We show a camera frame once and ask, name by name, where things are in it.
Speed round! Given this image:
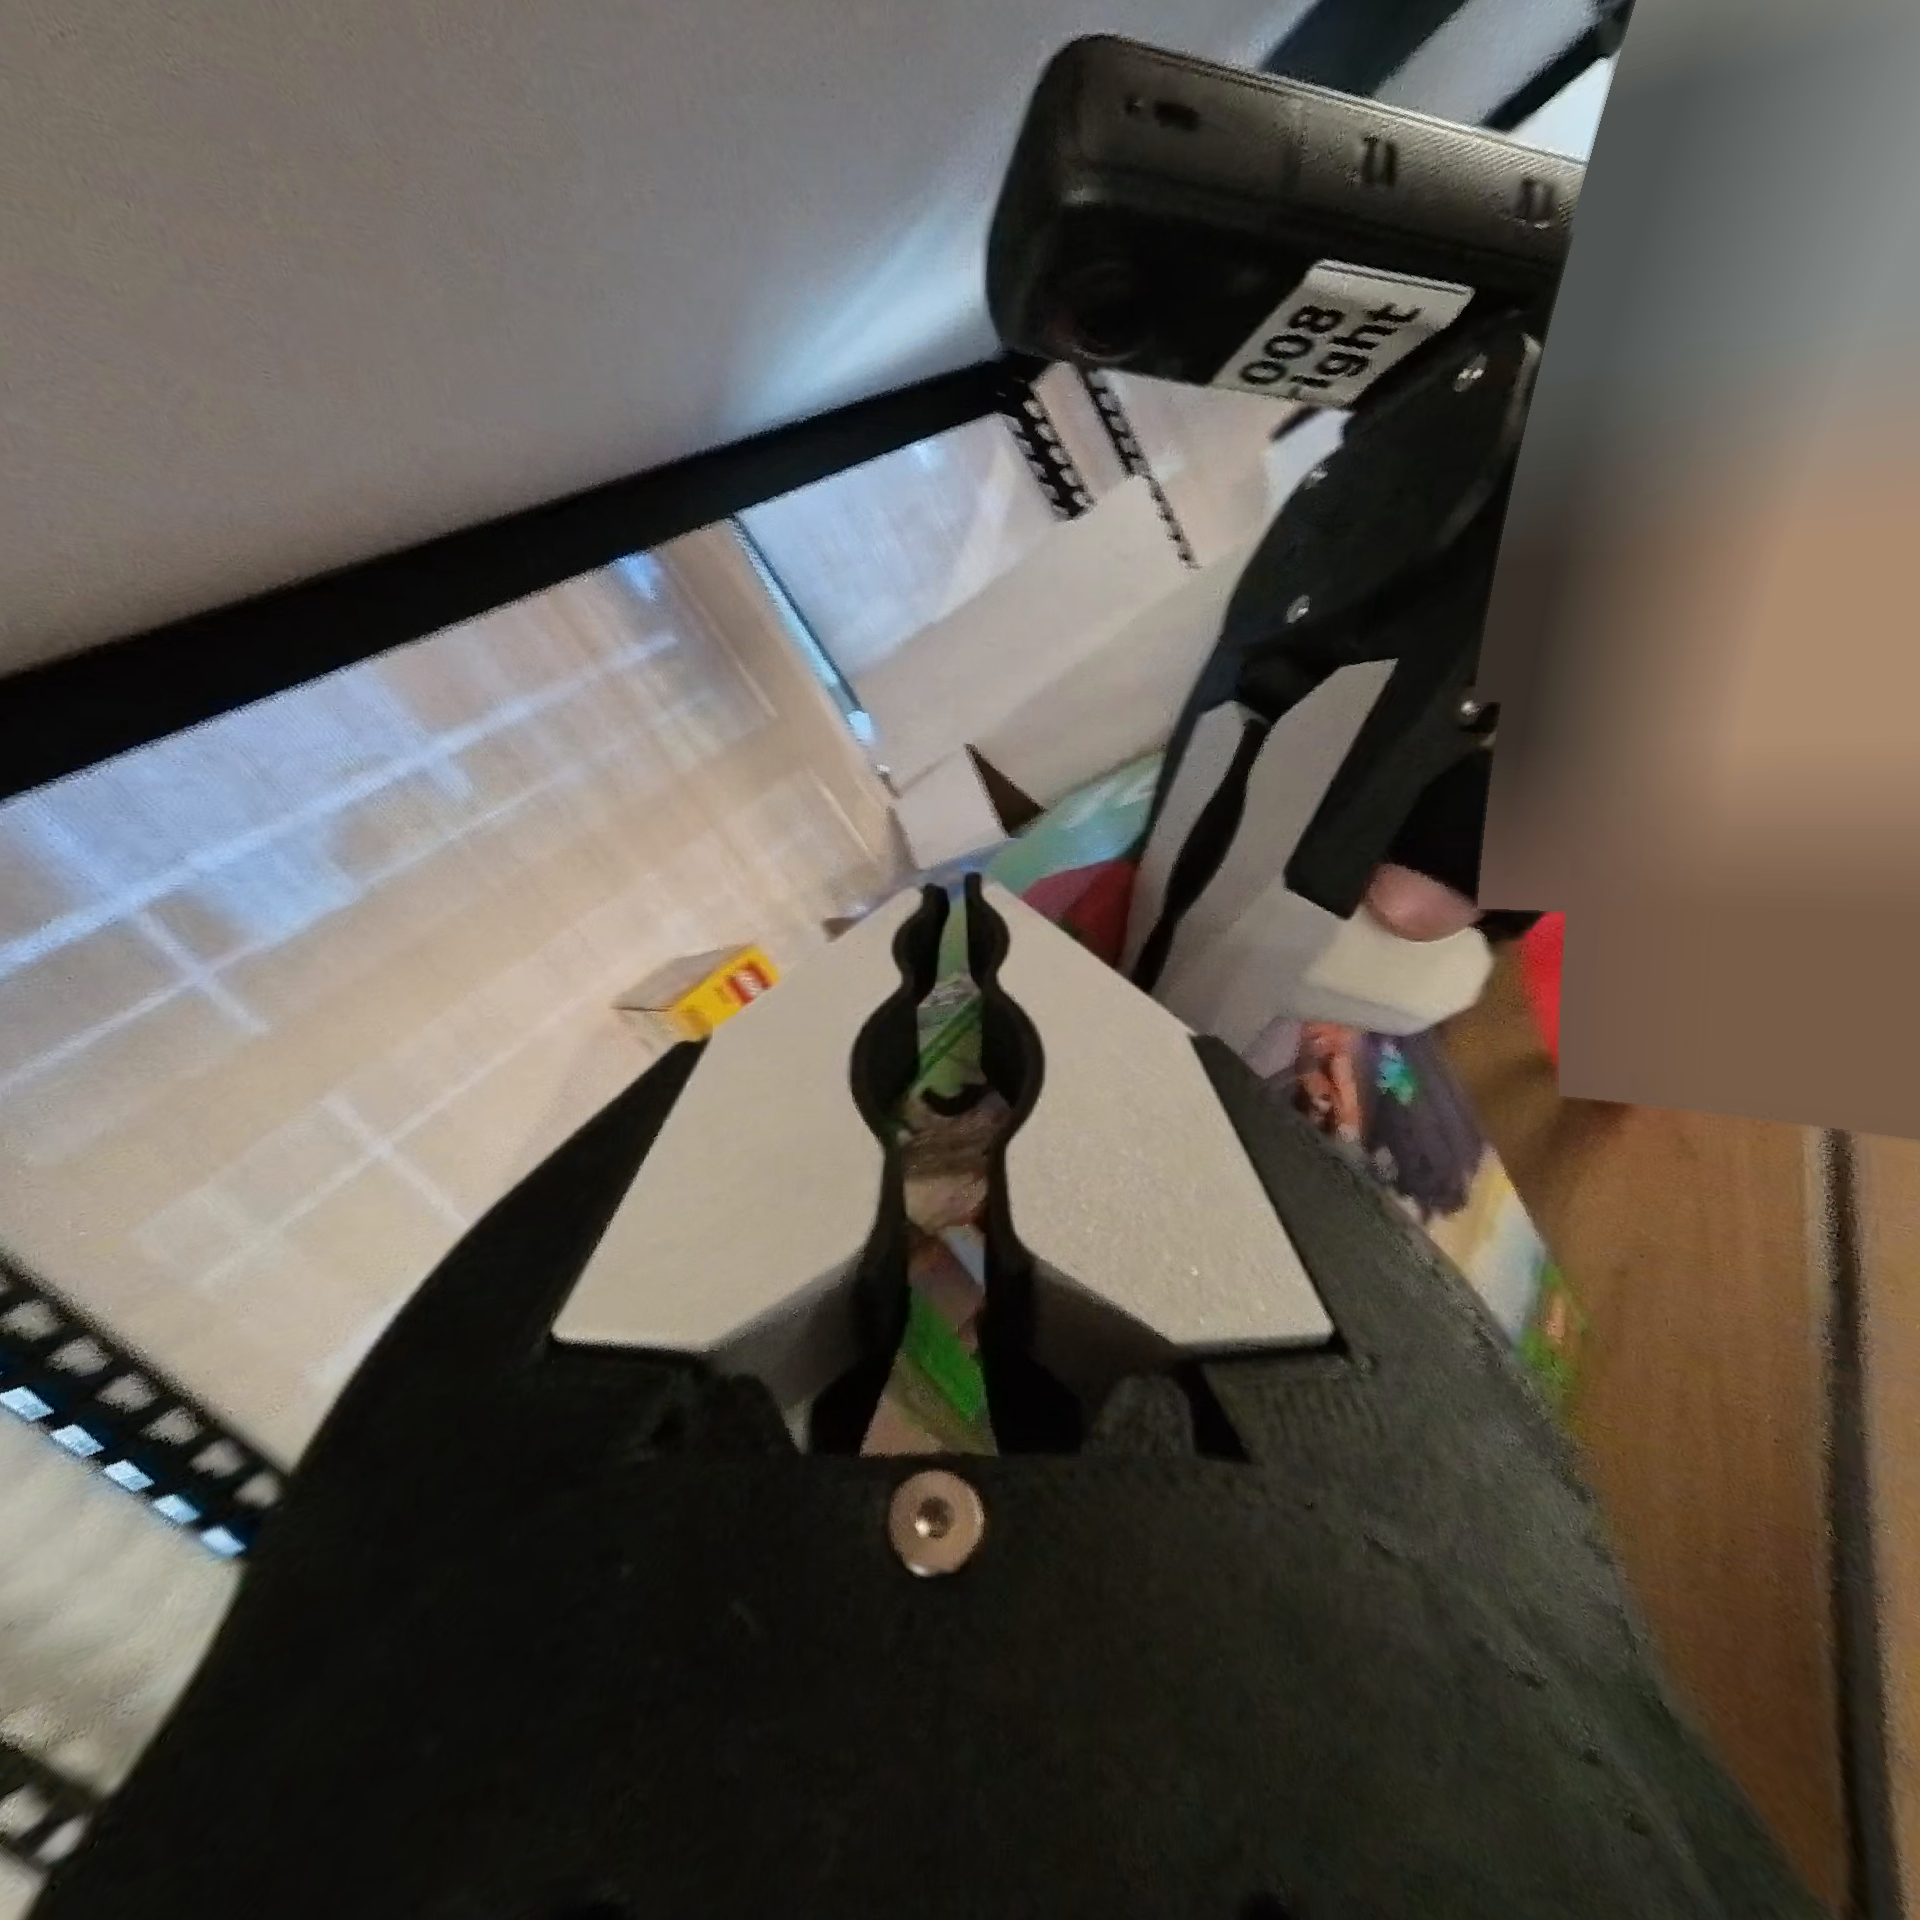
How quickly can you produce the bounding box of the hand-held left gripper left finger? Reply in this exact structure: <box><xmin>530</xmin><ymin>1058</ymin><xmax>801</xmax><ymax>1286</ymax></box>
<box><xmin>551</xmin><ymin>881</ymin><xmax>951</xmax><ymax>1449</ymax></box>

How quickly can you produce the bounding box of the red tape strip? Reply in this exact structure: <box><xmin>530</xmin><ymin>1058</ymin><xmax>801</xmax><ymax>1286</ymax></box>
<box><xmin>1047</xmin><ymin>856</ymin><xmax>1144</xmax><ymax>969</ymax></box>

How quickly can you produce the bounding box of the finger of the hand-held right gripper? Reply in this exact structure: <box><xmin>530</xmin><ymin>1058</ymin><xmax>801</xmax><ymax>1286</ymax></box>
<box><xmin>1161</xmin><ymin>656</ymin><xmax>1400</xmax><ymax>994</ymax></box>
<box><xmin>1125</xmin><ymin>704</ymin><xmax>1250</xmax><ymax>991</ymax></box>

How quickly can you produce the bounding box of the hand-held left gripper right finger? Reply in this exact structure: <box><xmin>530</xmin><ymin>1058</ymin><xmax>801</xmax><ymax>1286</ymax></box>
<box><xmin>960</xmin><ymin>873</ymin><xmax>1338</xmax><ymax>1441</ymax></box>

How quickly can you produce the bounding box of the white shelf board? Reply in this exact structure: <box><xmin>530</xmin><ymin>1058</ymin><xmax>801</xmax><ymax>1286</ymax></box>
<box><xmin>0</xmin><ymin>0</ymin><xmax>1307</xmax><ymax>677</ymax></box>

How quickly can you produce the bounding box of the black metal shelf rack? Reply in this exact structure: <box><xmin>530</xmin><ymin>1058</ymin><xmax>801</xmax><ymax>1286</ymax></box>
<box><xmin>0</xmin><ymin>0</ymin><xmax>1906</xmax><ymax>1870</ymax></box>

